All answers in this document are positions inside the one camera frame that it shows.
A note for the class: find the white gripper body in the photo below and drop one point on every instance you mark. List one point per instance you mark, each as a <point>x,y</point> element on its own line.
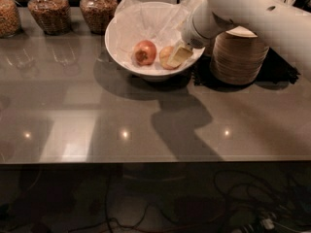
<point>191,36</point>

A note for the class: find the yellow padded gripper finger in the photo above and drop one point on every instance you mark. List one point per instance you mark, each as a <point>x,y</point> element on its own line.
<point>178,54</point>

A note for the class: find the yellow-red apple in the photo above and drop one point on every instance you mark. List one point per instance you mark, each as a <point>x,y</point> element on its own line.
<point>164,56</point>

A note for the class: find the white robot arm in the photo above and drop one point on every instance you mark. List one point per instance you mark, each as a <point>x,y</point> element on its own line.
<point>285,29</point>

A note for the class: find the white paper bowl liner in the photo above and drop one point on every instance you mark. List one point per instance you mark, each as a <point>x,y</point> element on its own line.
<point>158,22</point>

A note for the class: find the white ceramic bowl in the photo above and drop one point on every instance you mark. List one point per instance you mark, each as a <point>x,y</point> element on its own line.
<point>154,72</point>

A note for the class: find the red apple on left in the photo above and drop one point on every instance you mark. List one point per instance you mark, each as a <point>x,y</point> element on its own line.
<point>144,53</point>

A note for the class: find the front stack of paper bowls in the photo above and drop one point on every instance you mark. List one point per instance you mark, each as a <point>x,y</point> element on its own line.
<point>237,56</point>

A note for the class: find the black woven placemat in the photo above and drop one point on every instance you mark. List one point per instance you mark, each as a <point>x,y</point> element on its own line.
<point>275,74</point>

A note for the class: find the right glass jar of grains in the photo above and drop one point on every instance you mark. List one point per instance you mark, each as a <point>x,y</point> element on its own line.
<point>98,14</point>

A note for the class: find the glass jar of grains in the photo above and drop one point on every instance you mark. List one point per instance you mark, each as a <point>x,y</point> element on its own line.
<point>10,23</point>
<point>52,16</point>
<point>98,14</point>

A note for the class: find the middle glass jar of grains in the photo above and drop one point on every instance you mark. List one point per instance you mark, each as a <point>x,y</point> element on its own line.
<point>52,16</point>

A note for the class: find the left glass jar of grains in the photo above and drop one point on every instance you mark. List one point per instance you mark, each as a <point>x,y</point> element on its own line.
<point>10,23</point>

